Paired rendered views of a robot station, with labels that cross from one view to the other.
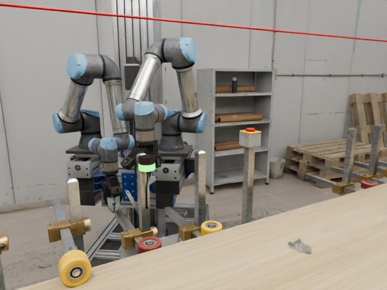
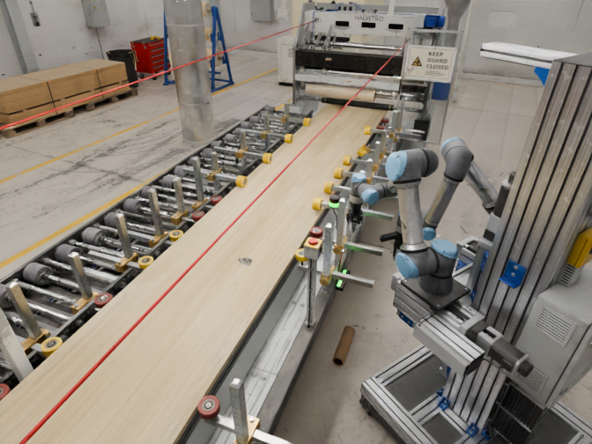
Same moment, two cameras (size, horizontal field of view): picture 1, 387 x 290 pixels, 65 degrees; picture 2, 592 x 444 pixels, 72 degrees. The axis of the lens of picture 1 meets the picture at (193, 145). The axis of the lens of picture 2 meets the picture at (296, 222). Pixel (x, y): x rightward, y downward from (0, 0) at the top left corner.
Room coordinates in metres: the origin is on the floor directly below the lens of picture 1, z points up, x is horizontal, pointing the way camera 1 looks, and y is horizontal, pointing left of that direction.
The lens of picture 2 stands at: (2.44, -1.28, 2.29)
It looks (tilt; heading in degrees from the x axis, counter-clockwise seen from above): 33 degrees down; 140
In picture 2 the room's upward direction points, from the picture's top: straight up
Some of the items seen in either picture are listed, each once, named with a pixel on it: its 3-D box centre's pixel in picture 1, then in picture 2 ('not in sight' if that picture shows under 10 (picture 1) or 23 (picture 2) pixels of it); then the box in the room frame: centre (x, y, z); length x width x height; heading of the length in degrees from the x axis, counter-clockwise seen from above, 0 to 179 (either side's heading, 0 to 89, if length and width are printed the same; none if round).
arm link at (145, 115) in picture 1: (144, 115); (358, 184); (1.20, 0.19, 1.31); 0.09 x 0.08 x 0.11; 160
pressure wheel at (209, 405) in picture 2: (368, 191); (210, 412); (1.55, -0.94, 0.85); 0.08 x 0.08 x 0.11
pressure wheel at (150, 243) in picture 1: (150, 256); (316, 237); (0.94, 0.15, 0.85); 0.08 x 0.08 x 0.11
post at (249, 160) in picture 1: (247, 193); (311, 291); (1.35, -0.26, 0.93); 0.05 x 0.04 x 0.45; 119
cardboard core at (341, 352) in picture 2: not in sight; (344, 344); (1.19, 0.22, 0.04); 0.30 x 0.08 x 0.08; 119
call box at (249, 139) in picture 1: (250, 139); (313, 248); (1.35, -0.25, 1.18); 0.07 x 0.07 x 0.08; 29
